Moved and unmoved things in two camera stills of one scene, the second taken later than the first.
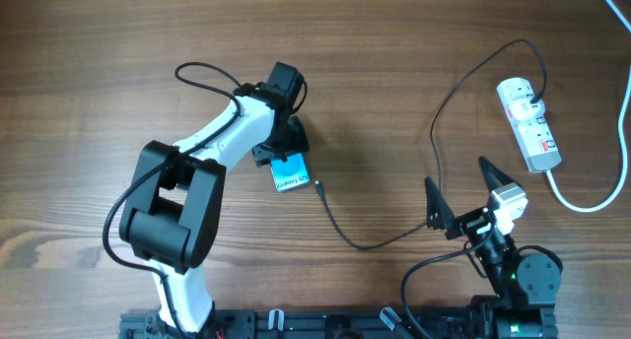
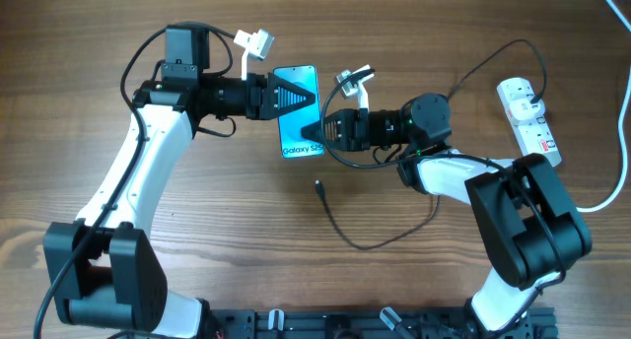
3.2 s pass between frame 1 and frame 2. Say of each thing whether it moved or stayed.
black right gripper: moved
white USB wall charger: stayed
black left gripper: moved
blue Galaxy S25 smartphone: moved
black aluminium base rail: stayed
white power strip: stayed
